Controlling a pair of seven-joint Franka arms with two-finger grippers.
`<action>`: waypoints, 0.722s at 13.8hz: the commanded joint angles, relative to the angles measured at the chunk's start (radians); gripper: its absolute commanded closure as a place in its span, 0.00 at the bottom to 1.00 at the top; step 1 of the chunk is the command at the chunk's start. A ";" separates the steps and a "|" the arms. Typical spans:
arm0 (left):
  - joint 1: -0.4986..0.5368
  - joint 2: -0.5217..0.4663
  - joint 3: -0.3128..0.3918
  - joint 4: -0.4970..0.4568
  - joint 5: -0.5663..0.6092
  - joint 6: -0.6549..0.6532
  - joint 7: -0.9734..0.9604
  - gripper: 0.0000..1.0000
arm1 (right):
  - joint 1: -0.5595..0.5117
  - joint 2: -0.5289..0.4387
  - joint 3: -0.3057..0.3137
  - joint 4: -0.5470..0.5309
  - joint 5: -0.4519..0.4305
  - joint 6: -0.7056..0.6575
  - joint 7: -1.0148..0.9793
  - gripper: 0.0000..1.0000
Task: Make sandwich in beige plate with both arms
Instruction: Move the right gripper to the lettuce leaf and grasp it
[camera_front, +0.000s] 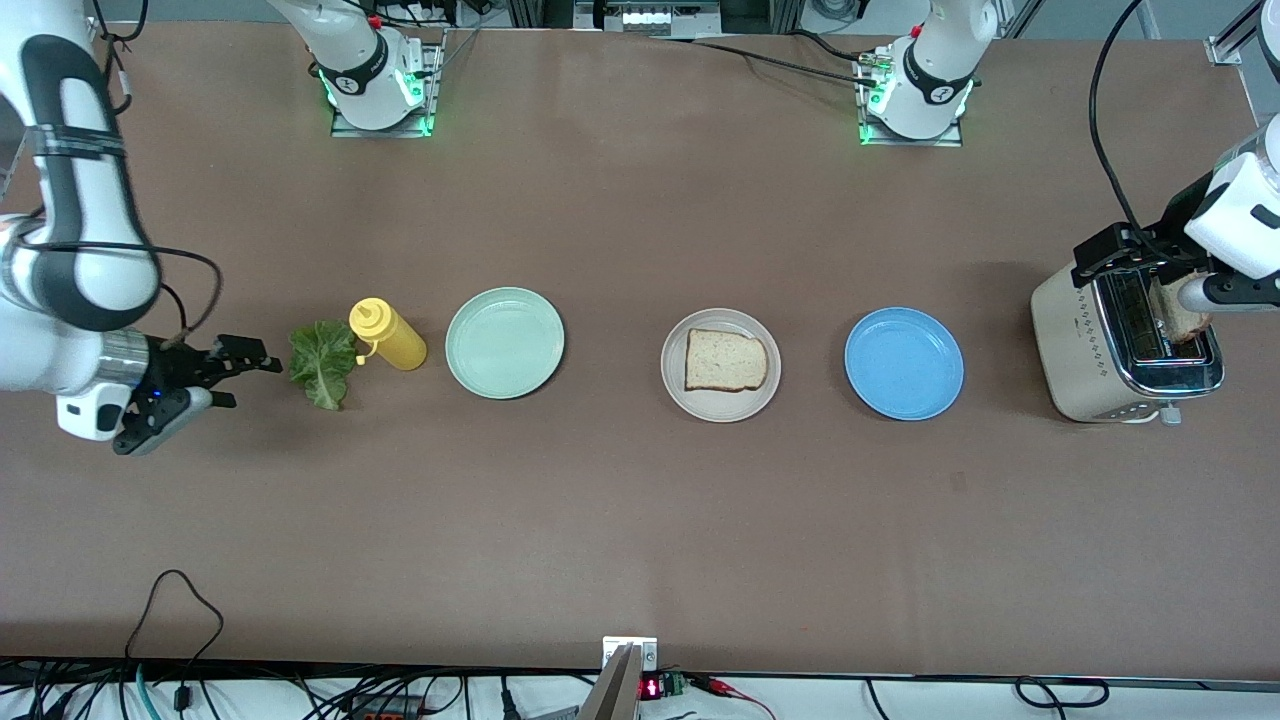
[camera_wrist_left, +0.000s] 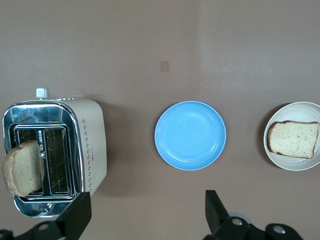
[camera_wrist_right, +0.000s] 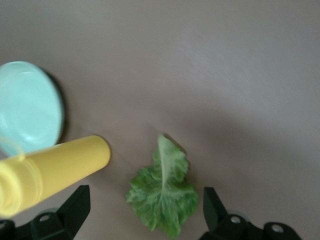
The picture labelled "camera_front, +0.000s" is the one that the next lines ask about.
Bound yellow squeeze bottle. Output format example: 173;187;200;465
348;297;429;373

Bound blue plate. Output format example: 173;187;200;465
844;306;965;422

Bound mint green plate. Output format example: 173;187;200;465
445;287;566;401

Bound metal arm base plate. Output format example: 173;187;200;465
330;40;443;139
855;50;966;148

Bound red clip lead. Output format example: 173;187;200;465
690;674;779;720

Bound green lettuce leaf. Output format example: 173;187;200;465
288;320;359;411

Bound aluminium frame corner bracket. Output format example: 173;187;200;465
1205;0;1263;67

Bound thin black looped cable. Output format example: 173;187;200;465
125;570;226;716

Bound lit device on frame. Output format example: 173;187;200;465
575;0;723;37

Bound brown crust bread slice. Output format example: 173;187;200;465
1150;280;1213;347
684;328;770;393

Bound black coiled cable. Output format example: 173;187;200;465
1014;676;1111;709

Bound black table cable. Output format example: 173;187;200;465
790;30;871;63
650;35;886;87

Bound beige chrome toaster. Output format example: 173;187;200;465
1030;245;1226;426

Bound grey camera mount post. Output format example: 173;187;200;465
575;637;661;720

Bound beige plate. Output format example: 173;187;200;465
660;307;783;424

